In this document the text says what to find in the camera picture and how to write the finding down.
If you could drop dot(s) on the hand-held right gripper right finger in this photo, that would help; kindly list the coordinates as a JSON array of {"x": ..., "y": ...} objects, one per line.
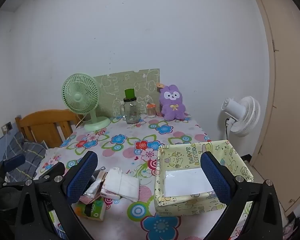
[{"x": 215, "y": 180}]

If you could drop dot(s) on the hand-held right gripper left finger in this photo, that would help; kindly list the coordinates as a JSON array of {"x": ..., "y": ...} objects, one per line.
[{"x": 82, "y": 177}]

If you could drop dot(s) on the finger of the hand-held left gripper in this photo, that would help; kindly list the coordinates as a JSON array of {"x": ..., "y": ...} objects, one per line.
[
  {"x": 55, "y": 169},
  {"x": 15, "y": 162}
]

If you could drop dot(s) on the yellow printed storage box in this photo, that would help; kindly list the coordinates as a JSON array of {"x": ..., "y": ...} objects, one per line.
[{"x": 185, "y": 205}]

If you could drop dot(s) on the silver white packet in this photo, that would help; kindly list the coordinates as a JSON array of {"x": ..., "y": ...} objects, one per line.
[{"x": 93, "y": 186}]

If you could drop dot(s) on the grey plaid bedding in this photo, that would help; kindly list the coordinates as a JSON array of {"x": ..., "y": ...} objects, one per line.
[{"x": 27, "y": 152}]

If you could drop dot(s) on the pink packet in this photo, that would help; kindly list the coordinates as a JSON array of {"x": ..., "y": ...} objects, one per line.
[{"x": 90, "y": 200}]

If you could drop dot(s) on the white paper sheet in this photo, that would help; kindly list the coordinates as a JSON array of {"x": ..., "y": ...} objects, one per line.
[{"x": 185, "y": 181}]

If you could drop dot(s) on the green tissue packet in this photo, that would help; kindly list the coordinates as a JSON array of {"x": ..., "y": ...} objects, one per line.
[{"x": 92, "y": 211}]

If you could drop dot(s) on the wooden bed headboard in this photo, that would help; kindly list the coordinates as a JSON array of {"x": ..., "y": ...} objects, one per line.
[{"x": 43, "y": 123}]

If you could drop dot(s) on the floral tablecloth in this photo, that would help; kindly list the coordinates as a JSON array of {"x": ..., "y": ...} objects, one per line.
[{"x": 130, "y": 142}]

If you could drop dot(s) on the white standing fan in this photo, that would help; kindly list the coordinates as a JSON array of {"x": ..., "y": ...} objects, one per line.
[{"x": 242, "y": 115}]

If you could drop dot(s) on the green desk fan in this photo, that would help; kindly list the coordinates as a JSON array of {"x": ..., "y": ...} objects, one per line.
[{"x": 78, "y": 96}]

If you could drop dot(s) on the glass jar with green lid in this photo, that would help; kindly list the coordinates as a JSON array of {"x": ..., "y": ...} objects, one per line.
[{"x": 131, "y": 110}]

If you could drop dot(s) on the purple plush bunny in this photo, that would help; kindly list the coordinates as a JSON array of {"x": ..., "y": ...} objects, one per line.
[{"x": 172, "y": 105}]

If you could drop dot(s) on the green printed board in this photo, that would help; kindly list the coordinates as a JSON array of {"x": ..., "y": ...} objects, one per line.
[{"x": 110, "y": 90}]

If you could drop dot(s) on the cotton swab container orange lid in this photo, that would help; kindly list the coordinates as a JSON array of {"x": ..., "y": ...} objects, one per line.
[{"x": 151, "y": 110}]

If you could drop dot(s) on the beige door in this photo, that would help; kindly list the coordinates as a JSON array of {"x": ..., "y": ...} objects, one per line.
[{"x": 290, "y": 105}]

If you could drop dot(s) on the wall socket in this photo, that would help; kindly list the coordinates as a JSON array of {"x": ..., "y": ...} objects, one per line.
[{"x": 7, "y": 127}]

